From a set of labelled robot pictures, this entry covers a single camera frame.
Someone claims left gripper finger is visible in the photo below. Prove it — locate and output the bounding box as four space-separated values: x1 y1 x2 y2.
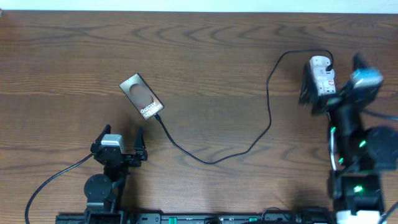
92 124 111 148
133 127 146 154

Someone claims white power strip cord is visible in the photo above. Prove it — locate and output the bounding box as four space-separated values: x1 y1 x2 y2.
327 112 338 172

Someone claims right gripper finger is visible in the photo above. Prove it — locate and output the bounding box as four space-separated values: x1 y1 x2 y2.
353 52 369 71
298 62 318 106

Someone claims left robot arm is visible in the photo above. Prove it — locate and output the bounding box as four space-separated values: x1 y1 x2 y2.
84 125 148 223

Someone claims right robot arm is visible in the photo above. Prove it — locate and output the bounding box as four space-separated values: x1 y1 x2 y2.
299 54 397 223

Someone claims white USB charger adapter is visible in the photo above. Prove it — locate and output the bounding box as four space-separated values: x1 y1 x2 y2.
310 55 333 72

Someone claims Galaxy smartphone bronze screen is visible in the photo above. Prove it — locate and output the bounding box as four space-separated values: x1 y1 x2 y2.
119 73 164 120

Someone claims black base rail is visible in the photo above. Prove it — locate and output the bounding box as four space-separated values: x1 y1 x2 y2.
55 207 336 224

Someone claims white power strip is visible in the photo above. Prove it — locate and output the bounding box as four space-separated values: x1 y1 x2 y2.
312 67 336 96

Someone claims black charging cable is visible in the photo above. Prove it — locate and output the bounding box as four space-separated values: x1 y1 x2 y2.
154 49 335 166

